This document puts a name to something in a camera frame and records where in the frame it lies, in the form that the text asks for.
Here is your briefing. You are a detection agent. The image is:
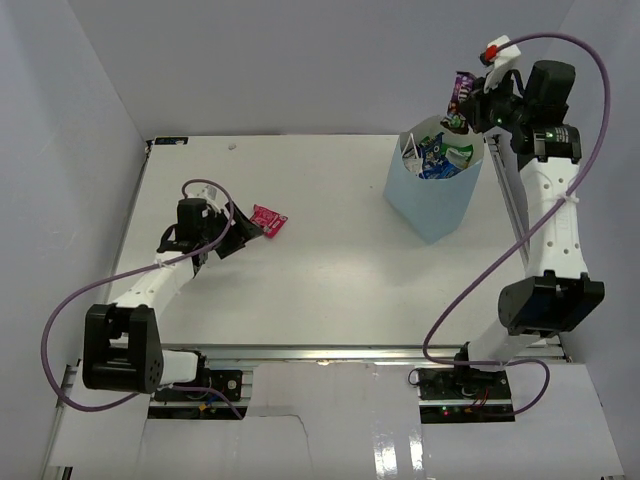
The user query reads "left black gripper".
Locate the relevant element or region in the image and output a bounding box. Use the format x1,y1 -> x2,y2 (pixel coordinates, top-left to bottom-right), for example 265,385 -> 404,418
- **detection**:
200,201 -> 263,259

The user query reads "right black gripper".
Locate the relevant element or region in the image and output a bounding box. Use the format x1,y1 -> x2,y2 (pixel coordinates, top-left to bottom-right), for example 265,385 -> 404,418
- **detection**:
457,70 -> 531,135

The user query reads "purple M&M's packet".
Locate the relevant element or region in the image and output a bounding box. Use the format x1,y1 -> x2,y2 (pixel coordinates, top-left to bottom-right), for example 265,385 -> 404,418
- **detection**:
440,71 -> 476,135

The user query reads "pink candy packet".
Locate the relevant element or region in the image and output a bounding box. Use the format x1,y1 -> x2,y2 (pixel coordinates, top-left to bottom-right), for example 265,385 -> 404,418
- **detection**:
250,204 -> 288,239

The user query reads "green Fox's candy packet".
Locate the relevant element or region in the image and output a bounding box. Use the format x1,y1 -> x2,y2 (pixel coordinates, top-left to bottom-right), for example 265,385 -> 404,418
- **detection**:
443,144 -> 474,170

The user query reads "blue chips bag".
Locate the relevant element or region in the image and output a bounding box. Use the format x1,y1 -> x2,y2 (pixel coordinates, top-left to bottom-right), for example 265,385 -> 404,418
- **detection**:
418,132 -> 462,180

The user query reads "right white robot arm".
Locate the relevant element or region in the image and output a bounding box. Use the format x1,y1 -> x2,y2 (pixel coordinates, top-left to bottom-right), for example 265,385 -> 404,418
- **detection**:
451,60 -> 605,399

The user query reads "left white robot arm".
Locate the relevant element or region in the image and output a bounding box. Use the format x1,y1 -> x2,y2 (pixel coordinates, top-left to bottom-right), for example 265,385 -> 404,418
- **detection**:
82,197 -> 263,399

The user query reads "light blue paper bag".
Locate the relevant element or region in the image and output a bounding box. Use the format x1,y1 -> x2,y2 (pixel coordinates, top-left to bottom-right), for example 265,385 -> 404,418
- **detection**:
383,115 -> 485,244

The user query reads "white front cover board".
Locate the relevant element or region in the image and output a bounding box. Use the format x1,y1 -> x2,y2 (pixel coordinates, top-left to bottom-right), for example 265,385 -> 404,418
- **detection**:
49,363 -> 624,479

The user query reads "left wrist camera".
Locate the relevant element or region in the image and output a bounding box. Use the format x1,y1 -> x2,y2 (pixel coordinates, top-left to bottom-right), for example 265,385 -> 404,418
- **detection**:
196,184 -> 221,213

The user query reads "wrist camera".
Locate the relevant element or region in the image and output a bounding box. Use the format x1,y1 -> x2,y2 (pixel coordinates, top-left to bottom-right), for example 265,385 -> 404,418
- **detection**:
481,35 -> 521,93
196,184 -> 221,213

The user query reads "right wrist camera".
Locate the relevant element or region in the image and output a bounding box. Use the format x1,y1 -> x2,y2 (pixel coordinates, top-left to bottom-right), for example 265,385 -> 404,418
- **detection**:
481,35 -> 521,93

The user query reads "aluminium table frame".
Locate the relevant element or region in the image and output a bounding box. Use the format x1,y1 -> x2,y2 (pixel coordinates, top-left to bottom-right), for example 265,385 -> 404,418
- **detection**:
42,133 -> 569,471

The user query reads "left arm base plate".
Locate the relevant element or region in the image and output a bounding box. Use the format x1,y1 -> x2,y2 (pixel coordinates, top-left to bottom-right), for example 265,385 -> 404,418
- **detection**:
153,368 -> 243,403

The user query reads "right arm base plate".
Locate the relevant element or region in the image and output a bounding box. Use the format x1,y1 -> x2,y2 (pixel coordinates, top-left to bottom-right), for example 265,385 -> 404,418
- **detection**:
408,368 -> 511,400

